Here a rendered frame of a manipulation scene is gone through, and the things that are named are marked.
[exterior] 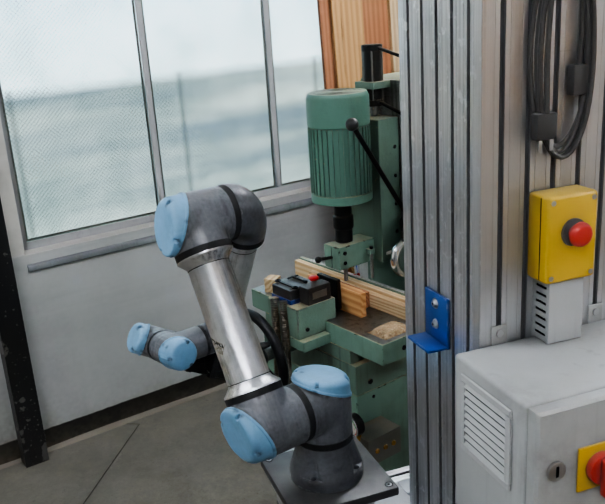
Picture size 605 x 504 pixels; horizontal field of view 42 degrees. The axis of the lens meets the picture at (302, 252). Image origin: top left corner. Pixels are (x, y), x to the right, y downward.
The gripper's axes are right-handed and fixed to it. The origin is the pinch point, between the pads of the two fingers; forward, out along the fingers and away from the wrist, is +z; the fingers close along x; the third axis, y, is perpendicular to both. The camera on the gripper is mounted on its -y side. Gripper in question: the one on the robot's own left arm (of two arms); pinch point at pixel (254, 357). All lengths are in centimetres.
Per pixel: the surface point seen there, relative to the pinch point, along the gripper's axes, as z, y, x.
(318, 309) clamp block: 15.2, -16.9, 0.9
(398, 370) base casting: 41.9, -6.8, 10.1
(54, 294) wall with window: -4, 7, -144
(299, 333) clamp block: 11.6, -9.1, 0.5
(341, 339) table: 21.4, -10.8, 6.6
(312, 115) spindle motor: -2, -67, -4
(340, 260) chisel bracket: 22.6, -32.2, -5.0
